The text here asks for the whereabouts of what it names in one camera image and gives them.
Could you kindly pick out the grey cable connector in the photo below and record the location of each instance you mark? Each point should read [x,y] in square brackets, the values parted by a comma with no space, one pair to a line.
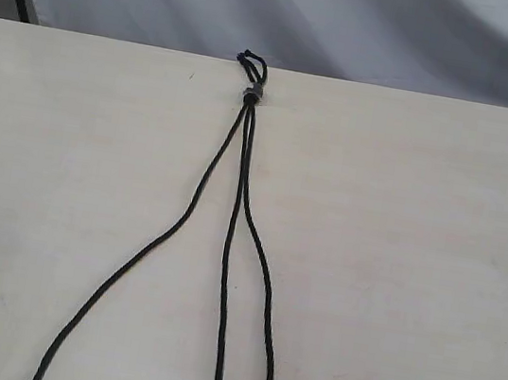
[253,93]

